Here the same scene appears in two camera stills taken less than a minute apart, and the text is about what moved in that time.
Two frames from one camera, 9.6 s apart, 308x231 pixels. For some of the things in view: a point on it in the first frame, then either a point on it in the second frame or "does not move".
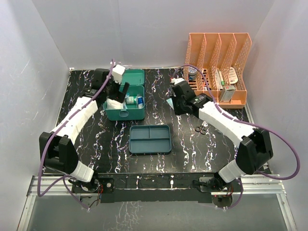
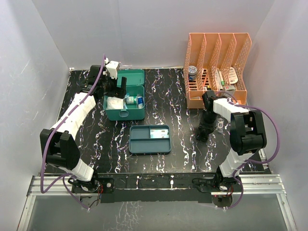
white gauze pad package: (113, 104) does not move
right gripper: (176, 111) to (209, 127)
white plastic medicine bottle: (130, 100) does not move
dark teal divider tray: (149, 139) does not move
